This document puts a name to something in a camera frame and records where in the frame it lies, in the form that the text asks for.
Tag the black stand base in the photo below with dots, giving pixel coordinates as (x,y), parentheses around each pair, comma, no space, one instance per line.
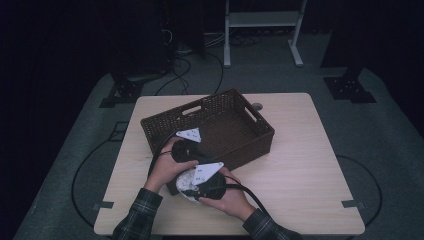
(125,91)
(348,88)

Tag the brown woven basket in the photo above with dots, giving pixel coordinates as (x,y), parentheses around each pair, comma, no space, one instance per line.
(230,133)

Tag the black floor tape outline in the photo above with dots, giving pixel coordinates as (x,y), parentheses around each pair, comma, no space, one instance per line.
(115,133)

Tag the person's left hand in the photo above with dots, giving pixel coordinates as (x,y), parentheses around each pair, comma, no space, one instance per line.
(166,170)

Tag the white metal stand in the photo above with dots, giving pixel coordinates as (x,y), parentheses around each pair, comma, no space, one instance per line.
(263,19)

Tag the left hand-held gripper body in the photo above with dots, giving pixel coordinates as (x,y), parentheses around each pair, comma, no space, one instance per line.
(183,151)

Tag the person's right hand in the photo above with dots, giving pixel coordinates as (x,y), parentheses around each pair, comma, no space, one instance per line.
(233,201)

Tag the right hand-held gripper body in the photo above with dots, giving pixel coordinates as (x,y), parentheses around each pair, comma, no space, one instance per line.
(211,188)

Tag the grey floor tape strip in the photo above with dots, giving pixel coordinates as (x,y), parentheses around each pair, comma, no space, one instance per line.
(104,205)
(352,203)

